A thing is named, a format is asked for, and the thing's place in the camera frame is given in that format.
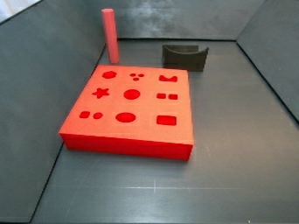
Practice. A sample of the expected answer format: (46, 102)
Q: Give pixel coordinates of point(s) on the red hexagonal rod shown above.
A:
(111, 34)

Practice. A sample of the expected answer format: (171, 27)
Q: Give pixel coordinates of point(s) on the red shape-sorting board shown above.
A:
(132, 111)

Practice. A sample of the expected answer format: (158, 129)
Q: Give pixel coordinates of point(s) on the black curved holder stand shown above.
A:
(184, 57)

